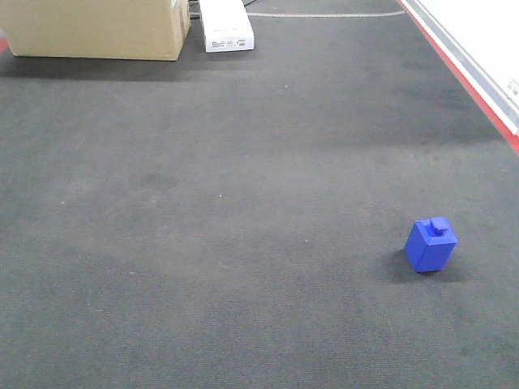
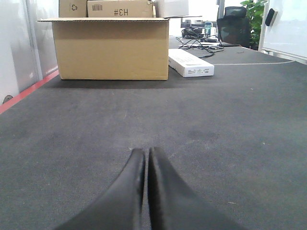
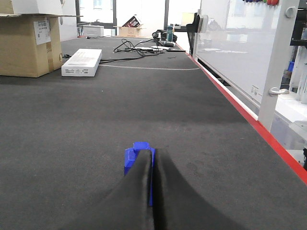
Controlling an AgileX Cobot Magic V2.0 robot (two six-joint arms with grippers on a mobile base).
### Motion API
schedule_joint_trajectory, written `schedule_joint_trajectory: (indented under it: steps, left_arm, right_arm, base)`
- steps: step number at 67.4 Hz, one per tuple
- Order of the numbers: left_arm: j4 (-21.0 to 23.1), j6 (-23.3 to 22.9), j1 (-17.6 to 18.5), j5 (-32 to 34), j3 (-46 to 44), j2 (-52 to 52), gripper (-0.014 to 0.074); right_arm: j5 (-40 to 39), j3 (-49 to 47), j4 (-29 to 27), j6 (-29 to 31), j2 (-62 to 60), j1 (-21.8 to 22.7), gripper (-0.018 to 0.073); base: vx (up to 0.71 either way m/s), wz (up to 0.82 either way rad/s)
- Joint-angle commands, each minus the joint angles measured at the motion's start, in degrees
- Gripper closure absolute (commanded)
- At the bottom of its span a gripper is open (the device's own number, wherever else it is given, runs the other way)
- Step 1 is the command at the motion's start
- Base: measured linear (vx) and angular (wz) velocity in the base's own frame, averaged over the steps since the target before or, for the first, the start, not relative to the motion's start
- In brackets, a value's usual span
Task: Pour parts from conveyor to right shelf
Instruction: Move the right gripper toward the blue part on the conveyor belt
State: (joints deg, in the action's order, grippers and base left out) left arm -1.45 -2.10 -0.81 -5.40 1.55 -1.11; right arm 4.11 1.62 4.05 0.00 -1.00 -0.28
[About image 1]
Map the blue block part with knob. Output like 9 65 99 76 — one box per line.
404 216 458 273

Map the long white cardboard box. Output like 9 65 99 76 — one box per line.
199 0 255 53

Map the large brown cardboard box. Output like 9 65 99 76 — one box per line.
1 0 191 61

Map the white conveyor side rail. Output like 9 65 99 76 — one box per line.
402 1 518 136

